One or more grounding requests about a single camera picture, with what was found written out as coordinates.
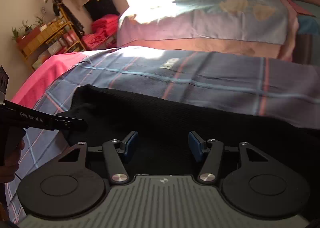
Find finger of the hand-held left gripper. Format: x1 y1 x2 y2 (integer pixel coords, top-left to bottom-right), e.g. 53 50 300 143
54 115 88 131

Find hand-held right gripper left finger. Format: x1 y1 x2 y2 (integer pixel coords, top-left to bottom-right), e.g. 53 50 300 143
58 131 139 184

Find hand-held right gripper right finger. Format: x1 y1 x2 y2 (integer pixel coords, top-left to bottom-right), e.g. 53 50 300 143
188 130 270 185

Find black ribbed pants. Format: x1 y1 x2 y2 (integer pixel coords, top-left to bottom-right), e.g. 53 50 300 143
56 85 320 193

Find person's left hand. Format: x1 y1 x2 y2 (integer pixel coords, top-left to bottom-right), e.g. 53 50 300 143
0 140 25 184

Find pink sheet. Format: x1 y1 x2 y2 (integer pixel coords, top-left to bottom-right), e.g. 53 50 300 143
11 51 88 105

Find plaid bedsheet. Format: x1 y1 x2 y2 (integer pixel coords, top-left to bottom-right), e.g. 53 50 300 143
6 46 320 223

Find wooden shelf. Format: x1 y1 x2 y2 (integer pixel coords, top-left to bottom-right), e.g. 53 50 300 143
16 3 87 71

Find potted plants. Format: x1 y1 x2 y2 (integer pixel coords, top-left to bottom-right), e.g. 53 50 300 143
11 16 46 41

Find stack of red towels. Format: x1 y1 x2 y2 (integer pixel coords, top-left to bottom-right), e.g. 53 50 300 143
80 15 121 50

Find light blue blanket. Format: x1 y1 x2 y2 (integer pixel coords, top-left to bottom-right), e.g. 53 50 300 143
116 0 300 60

